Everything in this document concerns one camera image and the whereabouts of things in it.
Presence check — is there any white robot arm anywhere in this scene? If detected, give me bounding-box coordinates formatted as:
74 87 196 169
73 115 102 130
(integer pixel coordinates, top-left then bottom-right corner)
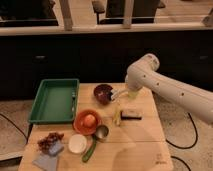
125 53 213 125

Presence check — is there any dark block sponge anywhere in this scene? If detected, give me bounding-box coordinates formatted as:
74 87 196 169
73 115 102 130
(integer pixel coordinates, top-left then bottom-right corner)
121 109 142 120

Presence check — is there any orange fruit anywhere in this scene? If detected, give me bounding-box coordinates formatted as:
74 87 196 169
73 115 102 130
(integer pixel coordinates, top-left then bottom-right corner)
83 114 96 128

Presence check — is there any orange plate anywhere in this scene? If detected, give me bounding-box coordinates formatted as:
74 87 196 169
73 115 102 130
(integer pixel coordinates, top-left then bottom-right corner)
73 109 102 135

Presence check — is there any white round lid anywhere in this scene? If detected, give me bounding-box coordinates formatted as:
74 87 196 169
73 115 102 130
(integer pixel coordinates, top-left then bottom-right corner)
68 134 87 154

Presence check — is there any green plastic tray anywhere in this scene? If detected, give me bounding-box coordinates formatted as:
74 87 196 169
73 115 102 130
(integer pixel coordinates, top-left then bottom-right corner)
28 79 79 124

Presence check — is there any red grape bunch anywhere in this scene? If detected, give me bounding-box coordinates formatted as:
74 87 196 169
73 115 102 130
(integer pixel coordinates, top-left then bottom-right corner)
37 132 64 153

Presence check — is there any blue grey cloth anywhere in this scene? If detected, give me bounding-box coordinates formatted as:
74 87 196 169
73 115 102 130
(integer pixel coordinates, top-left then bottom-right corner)
32 141 64 171

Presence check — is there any green handled metal measuring cup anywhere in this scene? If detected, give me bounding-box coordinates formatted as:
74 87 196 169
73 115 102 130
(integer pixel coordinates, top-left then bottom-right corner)
82 125 109 163

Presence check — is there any black cable on floor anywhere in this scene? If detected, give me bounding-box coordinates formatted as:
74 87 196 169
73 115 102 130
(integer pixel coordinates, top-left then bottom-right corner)
165 112 200 150

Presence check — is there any black cable left floor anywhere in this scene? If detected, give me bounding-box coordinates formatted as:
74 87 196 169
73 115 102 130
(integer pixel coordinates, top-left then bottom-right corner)
0 112 29 143

